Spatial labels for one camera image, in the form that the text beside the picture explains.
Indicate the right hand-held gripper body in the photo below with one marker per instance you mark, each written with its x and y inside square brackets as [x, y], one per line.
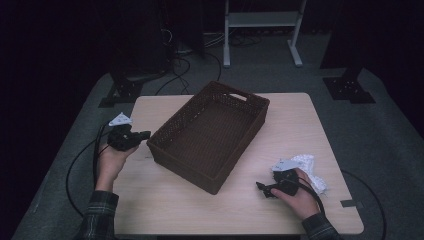
[286, 183]

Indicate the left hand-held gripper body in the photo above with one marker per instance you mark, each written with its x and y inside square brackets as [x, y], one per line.
[121, 138]

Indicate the white knitted cloth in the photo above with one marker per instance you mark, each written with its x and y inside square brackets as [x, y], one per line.
[310, 163]

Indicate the brown wicker basket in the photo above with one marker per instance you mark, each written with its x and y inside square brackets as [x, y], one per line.
[210, 140]

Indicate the person's right hand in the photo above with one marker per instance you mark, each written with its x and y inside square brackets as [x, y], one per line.
[300, 203]

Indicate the black stand base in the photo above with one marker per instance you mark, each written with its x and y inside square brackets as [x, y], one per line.
[123, 91]
[348, 90]

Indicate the grey tape strip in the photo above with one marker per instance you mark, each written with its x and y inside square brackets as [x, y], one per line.
[351, 203]

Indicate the dark equipment rack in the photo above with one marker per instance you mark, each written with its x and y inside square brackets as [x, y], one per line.
[143, 40]

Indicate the white metal stand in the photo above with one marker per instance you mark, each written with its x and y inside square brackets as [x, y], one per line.
[226, 50]

